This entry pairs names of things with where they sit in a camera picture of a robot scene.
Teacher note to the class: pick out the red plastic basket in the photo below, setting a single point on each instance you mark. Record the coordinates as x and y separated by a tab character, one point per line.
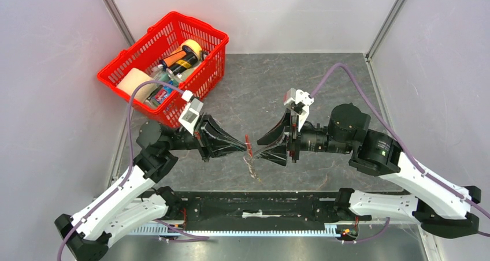
162	41

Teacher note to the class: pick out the metal key holder red handle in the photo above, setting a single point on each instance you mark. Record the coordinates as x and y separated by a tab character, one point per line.
249	160

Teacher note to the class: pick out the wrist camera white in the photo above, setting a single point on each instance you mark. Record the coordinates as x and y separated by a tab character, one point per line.
189	117
299	102

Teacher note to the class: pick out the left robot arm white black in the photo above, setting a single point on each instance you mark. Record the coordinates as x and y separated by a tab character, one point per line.
92	231

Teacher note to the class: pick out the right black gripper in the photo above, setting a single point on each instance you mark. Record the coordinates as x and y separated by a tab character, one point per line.
278	132

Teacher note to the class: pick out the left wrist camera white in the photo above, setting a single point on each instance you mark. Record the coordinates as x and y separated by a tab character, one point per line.
189	117

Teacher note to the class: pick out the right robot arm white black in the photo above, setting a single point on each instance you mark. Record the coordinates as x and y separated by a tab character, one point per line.
439	207

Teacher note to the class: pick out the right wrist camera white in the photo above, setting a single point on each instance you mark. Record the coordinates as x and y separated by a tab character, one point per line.
299	102

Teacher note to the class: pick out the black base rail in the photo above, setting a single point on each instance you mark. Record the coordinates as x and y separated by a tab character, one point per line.
259	211

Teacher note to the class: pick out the masking tape roll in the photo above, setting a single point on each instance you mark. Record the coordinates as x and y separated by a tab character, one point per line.
193	46

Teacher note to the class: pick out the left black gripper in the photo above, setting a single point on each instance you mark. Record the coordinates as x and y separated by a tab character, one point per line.
212	140

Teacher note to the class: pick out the orange black bottle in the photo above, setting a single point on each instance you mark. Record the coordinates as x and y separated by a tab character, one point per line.
190	59

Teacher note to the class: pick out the beige paper roll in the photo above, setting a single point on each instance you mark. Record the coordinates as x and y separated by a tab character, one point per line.
132	80

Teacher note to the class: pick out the blue red packet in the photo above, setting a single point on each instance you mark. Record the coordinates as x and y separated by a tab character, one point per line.
160	95

